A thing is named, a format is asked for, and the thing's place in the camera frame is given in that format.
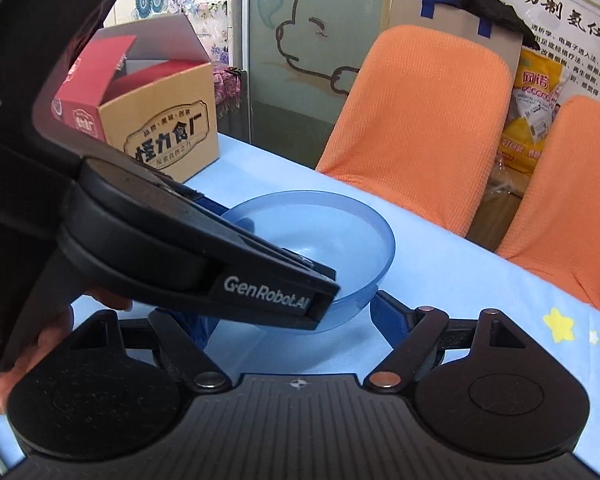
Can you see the brown cardboard carton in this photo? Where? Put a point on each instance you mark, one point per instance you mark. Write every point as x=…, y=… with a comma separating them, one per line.
x=500, y=210

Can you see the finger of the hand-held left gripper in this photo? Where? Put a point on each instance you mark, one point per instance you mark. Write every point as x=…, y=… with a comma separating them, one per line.
x=270, y=290

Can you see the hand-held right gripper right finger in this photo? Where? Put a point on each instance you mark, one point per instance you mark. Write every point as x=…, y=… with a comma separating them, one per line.
x=387, y=322

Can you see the pink floral cloth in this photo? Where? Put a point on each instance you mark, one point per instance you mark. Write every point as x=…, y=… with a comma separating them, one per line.
x=227, y=92

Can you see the person's left hand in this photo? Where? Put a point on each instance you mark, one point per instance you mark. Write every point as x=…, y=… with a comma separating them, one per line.
x=55, y=332

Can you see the yellow plastic bag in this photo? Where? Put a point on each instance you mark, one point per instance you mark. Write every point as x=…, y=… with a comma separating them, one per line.
x=525, y=125

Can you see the cardboard box with black cloth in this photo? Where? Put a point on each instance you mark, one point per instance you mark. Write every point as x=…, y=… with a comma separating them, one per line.
x=480, y=0

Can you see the blue cartoon printed tablecloth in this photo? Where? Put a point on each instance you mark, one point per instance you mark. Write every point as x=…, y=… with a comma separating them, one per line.
x=455, y=280

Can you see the red cracker box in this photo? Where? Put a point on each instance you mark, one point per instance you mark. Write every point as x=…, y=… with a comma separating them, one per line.
x=165, y=135

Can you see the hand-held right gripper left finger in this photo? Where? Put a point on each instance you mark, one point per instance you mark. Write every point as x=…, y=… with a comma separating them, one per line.
x=195, y=332

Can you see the blue translucent plastic bowl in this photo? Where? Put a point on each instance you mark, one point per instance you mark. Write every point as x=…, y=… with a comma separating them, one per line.
x=330, y=240

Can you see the frosted glass door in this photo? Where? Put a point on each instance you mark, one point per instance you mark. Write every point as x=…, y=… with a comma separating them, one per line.
x=280, y=105

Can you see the white wall poster black lettering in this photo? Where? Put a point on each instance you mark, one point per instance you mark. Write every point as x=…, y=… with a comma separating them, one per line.
x=580, y=35

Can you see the blue floral wall stickers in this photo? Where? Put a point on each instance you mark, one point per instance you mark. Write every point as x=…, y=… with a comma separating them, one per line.
x=155, y=0

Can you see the orange chair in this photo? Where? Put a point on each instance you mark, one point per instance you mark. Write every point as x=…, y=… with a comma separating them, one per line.
x=570, y=200
x=420, y=125

